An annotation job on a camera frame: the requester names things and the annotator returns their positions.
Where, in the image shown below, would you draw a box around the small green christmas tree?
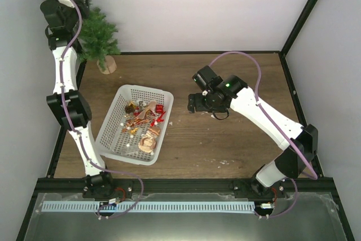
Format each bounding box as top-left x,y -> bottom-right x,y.
78,4 -> 121,75

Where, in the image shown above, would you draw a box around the white ball string lights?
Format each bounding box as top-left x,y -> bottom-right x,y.
121,127 -> 154,155

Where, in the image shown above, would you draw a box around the white perforated plastic basket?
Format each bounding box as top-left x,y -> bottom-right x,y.
95,85 -> 174,166

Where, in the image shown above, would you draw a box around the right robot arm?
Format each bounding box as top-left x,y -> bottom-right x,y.
187,65 -> 318,198

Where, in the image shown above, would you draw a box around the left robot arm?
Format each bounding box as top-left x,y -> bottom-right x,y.
40,0 -> 115,198

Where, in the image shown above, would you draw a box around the red gift box ornament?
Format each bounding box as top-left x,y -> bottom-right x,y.
155,104 -> 164,114

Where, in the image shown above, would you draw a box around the red ribbon bow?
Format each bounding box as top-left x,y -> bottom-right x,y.
150,112 -> 166,127

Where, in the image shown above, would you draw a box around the burlap bow ornament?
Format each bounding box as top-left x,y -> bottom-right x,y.
136,100 -> 157,120

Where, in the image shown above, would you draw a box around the wooden snowman figurine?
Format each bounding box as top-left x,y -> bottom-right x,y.
138,126 -> 161,154

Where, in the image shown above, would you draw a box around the cinnamon stick bundle ornament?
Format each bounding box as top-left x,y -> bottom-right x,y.
125,118 -> 149,127

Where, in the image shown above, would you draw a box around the brown pine cone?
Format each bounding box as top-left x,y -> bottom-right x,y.
125,104 -> 136,115

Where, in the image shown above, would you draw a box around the black aluminium front rail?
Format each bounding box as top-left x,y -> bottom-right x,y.
34,177 -> 338,200

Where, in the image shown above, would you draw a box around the white slotted cable duct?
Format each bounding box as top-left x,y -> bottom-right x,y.
40,201 -> 255,214

